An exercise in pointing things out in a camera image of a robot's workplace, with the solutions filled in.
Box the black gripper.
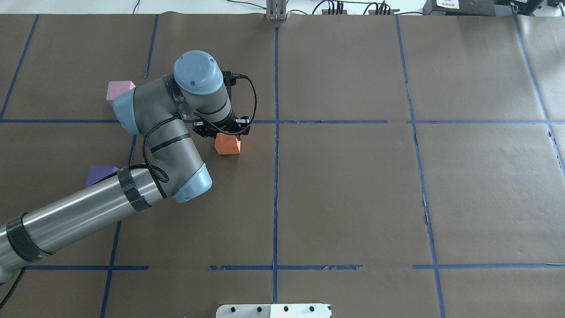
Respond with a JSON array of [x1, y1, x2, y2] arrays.
[[192, 71, 252, 139]]

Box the orange foam cube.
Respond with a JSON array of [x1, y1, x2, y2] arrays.
[[214, 133, 241, 155]]

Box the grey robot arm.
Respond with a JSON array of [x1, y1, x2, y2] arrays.
[[1, 50, 258, 284]]

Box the pink foam cube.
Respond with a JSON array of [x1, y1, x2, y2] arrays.
[[105, 81, 136, 106]]

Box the purple foam cube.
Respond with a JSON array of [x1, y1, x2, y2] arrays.
[[85, 165, 118, 188]]

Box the black power strip left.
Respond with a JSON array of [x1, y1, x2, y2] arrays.
[[321, 0, 347, 15]]

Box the black power strip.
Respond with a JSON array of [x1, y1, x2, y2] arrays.
[[363, 0, 400, 15], [321, 0, 347, 15]]

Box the black power strip right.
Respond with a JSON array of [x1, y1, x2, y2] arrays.
[[363, 0, 400, 15]]

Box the black box with label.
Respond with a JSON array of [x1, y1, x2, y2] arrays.
[[422, 0, 514, 16]]

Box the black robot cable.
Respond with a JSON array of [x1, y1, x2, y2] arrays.
[[142, 73, 257, 199]]

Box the grey camera stand post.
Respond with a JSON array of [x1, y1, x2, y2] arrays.
[[266, 0, 288, 21]]

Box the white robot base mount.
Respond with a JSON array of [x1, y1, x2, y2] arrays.
[[215, 303, 332, 318]]

